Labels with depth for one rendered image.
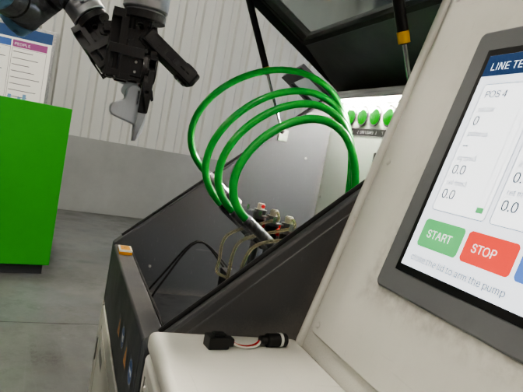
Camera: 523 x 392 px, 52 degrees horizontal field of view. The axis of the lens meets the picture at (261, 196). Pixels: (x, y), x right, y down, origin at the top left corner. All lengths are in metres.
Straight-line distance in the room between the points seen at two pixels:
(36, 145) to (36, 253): 0.83
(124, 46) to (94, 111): 6.60
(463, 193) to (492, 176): 0.04
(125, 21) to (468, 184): 0.59
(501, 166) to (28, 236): 4.00
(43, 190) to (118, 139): 3.35
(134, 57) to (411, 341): 0.60
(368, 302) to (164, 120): 7.08
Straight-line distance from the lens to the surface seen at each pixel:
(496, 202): 0.59
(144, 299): 0.99
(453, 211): 0.63
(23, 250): 4.40
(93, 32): 1.24
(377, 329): 0.67
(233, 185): 0.85
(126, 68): 0.91
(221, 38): 7.95
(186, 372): 0.65
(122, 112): 0.92
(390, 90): 1.24
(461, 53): 0.78
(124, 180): 7.60
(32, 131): 4.26
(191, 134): 1.07
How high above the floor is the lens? 1.25
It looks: 5 degrees down
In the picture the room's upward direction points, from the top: 10 degrees clockwise
